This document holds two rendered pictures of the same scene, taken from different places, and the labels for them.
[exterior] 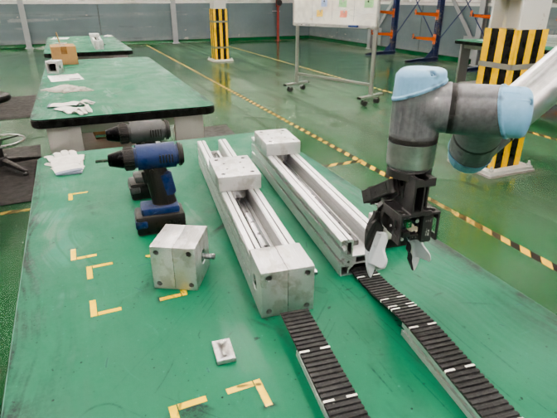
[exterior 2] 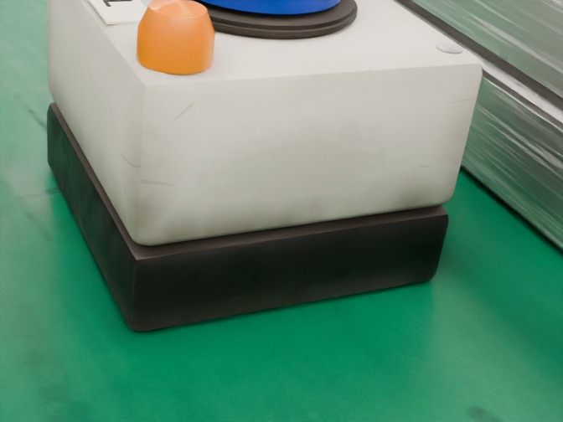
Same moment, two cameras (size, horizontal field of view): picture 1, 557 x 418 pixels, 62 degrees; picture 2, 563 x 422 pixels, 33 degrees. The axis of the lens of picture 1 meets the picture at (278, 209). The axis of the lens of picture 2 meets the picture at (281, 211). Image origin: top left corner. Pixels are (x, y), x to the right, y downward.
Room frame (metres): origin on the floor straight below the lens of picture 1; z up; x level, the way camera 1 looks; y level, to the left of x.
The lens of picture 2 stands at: (1.20, -0.30, 0.91)
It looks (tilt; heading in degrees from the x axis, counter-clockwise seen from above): 30 degrees down; 168
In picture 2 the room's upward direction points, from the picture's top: 8 degrees clockwise
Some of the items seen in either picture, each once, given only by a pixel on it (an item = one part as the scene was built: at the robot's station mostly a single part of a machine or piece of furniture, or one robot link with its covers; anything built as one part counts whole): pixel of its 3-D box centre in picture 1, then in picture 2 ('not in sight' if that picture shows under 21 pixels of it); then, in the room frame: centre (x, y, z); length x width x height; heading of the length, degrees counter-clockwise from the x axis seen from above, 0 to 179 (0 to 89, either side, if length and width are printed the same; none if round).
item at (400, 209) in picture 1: (407, 202); not in sight; (0.70, -0.21, 1.00); 0.09 x 0.08 x 0.12; 16
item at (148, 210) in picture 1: (144, 188); not in sight; (1.04, 0.32, 0.89); 0.20 x 0.08 x 0.22; 109
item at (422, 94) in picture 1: (418, 104); not in sight; (0.71, -0.21, 1.16); 0.09 x 0.08 x 0.11; 73
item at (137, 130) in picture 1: (137, 159); not in sight; (1.26, 0.40, 0.89); 0.20 x 0.08 x 0.22; 112
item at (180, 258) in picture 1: (186, 256); not in sight; (0.83, 0.19, 0.83); 0.11 x 0.10 x 0.10; 84
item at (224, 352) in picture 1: (223, 351); not in sight; (0.59, 0.09, 0.78); 0.05 x 0.03 x 0.01; 18
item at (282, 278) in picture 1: (287, 278); not in sight; (0.74, -0.02, 0.83); 0.12 x 0.09 x 0.10; 106
